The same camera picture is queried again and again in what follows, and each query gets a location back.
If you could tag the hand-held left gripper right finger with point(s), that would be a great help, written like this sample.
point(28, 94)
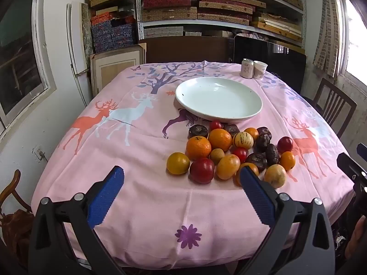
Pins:
point(256, 194)

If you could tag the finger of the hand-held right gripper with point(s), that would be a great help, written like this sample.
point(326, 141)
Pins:
point(362, 150)
point(348, 163)

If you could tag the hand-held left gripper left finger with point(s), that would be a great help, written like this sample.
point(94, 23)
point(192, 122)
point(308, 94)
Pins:
point(107, 197)

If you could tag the yellow orange round fruit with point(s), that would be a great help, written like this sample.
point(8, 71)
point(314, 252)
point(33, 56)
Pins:
point(252, 166)
point(228, 166)
point(178, 163)

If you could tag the dark brown water chestnut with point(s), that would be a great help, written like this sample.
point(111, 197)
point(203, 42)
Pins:
point(197, 131)
point(231, 129)
point(256, 160)
point(264, 131)

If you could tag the brown round fruit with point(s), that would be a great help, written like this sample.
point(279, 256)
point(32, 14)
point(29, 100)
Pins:
point(217, 156)

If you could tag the striped yellow pepino melon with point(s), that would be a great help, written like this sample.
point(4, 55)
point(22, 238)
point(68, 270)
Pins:
point(243, 140)

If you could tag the dark red plum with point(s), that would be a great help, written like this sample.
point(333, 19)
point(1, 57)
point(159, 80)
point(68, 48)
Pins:
point(285, 144)

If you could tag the large red tomato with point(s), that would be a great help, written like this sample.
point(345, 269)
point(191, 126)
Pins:
point(202, 170)

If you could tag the large orange with black mark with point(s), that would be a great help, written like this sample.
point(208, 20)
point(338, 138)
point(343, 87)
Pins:
point(198, 148)

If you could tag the white round plate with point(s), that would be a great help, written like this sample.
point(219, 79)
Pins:
point(218, 98)

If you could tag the person's right hand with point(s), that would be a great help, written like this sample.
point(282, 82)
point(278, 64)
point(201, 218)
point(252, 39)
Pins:
point(357, 235)

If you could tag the pink printed tablecloth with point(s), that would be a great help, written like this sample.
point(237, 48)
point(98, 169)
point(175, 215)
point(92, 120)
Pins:
point(143, 177)

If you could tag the small red tomato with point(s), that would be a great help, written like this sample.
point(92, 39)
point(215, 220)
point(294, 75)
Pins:
point(215, 125)
point(240, 154)

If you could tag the dark wooden slatted chair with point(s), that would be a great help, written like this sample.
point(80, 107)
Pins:
point(329, 91)

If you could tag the wooden chair with brown cushion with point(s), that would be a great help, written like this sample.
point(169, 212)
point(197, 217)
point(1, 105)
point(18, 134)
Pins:
point(13, 186)

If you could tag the bright window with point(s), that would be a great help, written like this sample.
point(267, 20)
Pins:
point(355, 40)

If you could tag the brick pattern curtain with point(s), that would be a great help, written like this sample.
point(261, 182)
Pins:
point(326, 34)

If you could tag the black flat panel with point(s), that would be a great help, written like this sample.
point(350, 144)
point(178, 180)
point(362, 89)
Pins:
point(281, 60)

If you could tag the white paper cup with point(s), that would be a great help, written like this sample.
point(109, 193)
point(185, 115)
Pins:
point(260, 70)

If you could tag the pale drink can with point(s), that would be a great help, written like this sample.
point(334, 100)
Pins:
point(247, 68)

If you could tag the white leaning board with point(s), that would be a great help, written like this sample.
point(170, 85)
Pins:
point(75, 48)

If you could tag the stack of blue patterned boxes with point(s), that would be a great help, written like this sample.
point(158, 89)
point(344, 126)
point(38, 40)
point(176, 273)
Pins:
point(111, 35)

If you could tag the brown wooden board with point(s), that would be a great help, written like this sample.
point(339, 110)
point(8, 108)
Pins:
point(186, 48)

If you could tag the white framed dark window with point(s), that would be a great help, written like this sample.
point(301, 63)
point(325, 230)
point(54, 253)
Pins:
point(17, 57)

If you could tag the marbled leaning board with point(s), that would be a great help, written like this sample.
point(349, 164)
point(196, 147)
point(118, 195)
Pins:
point(87, 28)

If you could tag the stack of woven flat boxes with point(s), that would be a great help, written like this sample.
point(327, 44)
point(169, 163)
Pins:
point(223, 7)

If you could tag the wall socket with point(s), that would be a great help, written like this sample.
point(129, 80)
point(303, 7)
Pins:
point(38, 152)

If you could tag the wooden picture frame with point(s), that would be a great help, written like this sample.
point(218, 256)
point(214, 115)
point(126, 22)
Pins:
point(114, 68)

